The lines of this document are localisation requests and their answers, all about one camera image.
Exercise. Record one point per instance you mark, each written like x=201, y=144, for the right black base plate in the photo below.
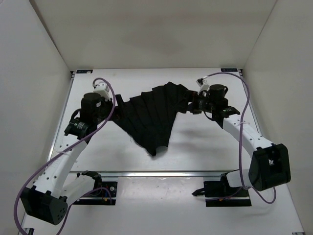
x=220, y=194

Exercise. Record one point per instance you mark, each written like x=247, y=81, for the right table label sticker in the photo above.
x=229, y=70

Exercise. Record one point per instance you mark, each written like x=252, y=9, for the left table label sticker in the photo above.
x=84, y=71

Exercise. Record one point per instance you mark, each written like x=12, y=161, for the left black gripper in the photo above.
x=121, y=110

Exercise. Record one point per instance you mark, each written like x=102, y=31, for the table label sticker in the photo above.
x=229, y=70
x=84, y=71

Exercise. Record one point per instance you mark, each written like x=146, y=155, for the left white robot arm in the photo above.
x=49, y=199

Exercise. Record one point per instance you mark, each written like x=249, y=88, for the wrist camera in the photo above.
x=103, y=90
x=202, y=83

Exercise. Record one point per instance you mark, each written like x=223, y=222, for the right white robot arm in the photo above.
x=269, y=166

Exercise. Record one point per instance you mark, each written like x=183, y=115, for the black pleated skirt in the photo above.
x=150, y=116

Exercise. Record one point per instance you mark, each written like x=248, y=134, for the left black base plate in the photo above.
x=103, y=197

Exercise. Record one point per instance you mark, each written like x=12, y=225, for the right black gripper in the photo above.
x=192, y=97

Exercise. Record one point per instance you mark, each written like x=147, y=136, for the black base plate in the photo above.
x=220, y=194
x=103, y=197

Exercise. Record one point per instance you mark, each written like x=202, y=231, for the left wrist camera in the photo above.
x=103, y=90

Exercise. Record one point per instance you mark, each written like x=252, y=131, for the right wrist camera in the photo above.
x=202, y=83

